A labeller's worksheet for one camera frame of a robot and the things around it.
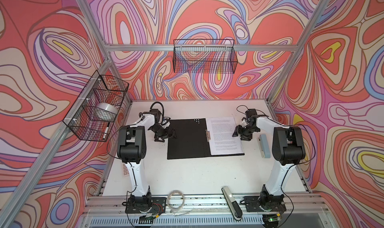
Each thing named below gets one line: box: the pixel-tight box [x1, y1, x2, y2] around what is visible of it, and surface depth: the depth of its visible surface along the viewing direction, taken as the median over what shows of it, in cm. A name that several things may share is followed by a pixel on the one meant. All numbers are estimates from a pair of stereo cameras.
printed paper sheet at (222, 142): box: [205, 117, 245, 156], surface depth 99 cm
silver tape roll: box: [95, 102, 118, 117], surface depth 73 cm
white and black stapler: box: [221, 186, 243, 221], surface depth 73 cm
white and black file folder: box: [167, 116, 245, 160], surface depth 98 cm
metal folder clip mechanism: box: [205, 129, 211, 142], surface depth 100 cm
